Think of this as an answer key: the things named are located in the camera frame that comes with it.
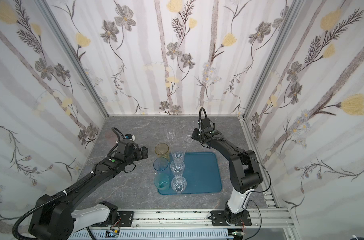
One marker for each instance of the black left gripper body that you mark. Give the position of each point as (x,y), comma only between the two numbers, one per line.
(140,153)

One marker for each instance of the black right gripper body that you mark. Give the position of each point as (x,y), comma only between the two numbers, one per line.
(197,135)

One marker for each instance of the clear faceted glass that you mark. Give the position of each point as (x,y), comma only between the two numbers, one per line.
(178,154)
(179,184)
(177,167)
(188,134)
(170,131)

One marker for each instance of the yellow transparent glass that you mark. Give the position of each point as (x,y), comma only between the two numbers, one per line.
(162,151)

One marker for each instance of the blue frosted glass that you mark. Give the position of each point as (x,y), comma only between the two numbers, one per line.
(161,166)

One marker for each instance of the teal plastic tray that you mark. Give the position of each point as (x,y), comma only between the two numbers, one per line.
(201,173)

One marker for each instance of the green frosted glass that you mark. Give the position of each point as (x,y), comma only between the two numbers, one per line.
(161,181)

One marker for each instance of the pink transparent glass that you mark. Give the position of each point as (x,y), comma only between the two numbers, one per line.
(111,135)

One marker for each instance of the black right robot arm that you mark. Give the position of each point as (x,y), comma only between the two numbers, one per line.
(246,172)

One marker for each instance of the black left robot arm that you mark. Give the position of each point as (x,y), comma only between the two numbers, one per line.
(53,217)

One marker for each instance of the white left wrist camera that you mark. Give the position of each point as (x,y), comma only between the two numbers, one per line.
(129,137)

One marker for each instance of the white slotted cable duct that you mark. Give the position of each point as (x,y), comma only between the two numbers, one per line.
(180,234)

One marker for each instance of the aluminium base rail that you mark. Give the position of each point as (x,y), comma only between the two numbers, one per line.
(262,224)

